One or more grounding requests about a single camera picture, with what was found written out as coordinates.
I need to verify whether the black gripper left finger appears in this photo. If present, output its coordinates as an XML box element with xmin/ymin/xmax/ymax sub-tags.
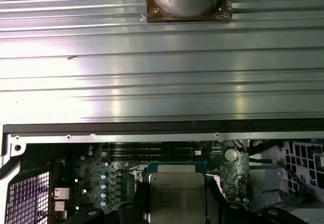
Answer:
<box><xmin>67</xmin><ymin>180</ymin><xmax>150</xmax><ymax>224</ymax></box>

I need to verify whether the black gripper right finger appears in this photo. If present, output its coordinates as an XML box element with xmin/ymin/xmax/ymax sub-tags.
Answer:
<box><xmin>205</xmin><ymin>177</ymin><xmax>303</xmax><ymax>224</ymax></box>

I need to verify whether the silver square CPU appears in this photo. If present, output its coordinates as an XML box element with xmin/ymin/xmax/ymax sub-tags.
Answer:
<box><xmin>147</xmin><ymin>161</ymin><xmax>206</xmax><ymax>224</ymax></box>

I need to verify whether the green motherboard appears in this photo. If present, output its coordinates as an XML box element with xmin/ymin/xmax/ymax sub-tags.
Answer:
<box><xmin>52</xmin><ymin>140</ymin><xmax>251</xmax><ymax>224</ymax></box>

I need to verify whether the silver coin battery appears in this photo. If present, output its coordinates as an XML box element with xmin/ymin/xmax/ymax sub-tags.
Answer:
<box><xmin>224</xmin><ymin>146</ymin><xmax>238</xmax><ymax>162</ymax></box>

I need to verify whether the silver rear port block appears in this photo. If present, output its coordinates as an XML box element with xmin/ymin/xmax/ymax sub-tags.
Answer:
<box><xmin>54</xmin><ymin>187</ymin><xmax>71</xmax><ymax>200</ymax></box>
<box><xmin>54</xmin><ymin>200</ymin><xmax>68</xmax><ymax>214</ymax></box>

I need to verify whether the black open PC case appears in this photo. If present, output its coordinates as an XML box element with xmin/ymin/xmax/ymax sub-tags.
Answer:
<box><xmin>0</xmin><ymin>124</ymin><xmax>324</xmax><ymax>224</ymax></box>

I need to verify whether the silver metal drive cage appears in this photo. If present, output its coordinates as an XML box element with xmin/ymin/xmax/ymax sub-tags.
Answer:
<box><xmin>249</xmin><ymin>139</ymin><xmax>324</xmax><ymax>224</ymax></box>

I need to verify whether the silver metal bracket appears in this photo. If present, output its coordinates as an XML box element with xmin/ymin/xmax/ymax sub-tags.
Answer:
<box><xmin>249</xmin><ymin>164</ymin><xmax>288</xmax><ymax>211</ymax></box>

